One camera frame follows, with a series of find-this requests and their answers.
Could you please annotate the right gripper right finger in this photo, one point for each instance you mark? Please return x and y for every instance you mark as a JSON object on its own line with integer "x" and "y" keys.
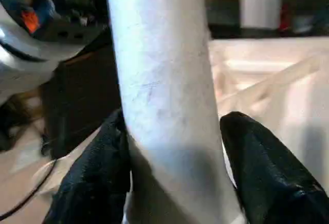
{"x": 272, "y": 178}

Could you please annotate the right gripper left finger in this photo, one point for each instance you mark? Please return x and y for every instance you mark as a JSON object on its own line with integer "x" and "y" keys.
{"x": 95, "y": 183}

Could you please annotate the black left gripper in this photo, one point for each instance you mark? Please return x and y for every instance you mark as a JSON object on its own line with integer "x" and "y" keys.
{"x": 56, "y": 8}

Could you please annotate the white plastic table top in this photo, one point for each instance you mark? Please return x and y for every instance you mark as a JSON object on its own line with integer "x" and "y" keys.
{"x": 277, "y": 95}

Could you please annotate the white plastic table leg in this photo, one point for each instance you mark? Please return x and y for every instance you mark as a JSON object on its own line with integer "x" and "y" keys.
{"x": 164, "y": 80}

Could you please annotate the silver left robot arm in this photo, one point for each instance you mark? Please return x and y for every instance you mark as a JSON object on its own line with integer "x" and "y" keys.
{"x": 31, "y": 64}

